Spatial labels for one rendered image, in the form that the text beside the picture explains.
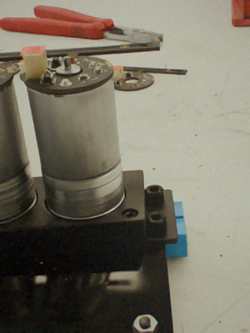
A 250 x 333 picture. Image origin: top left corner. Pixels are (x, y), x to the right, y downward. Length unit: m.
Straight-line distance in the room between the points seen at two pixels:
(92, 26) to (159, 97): 0.11
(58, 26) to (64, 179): 0.25
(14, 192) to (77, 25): 0.24
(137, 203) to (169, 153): 0.07
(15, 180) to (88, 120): 0.03
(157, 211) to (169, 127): 0.09
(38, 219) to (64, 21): 0.25
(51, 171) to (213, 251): 0.06
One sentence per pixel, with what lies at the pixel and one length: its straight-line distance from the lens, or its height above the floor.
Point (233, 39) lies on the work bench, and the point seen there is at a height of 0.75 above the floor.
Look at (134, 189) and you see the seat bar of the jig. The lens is 0.18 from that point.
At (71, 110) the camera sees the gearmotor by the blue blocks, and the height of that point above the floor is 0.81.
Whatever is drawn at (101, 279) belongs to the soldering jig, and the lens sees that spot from 0.17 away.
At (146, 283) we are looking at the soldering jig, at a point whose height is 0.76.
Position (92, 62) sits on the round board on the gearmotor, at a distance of 0.17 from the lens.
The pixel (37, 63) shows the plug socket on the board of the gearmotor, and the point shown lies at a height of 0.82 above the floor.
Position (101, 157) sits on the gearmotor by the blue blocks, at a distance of 0.16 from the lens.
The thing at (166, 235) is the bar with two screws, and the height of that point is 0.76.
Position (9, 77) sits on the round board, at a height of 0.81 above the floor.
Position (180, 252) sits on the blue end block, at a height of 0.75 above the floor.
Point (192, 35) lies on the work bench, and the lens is 0.39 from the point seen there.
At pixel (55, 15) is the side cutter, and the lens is 0.44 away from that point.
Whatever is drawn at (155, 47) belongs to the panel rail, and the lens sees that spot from 0.18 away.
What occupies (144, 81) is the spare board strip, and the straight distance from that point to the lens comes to 0.32.
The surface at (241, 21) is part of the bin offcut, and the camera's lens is 0.40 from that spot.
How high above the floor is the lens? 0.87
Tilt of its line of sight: 30 degrees down
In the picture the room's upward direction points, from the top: 5 degrees counter-clockwise
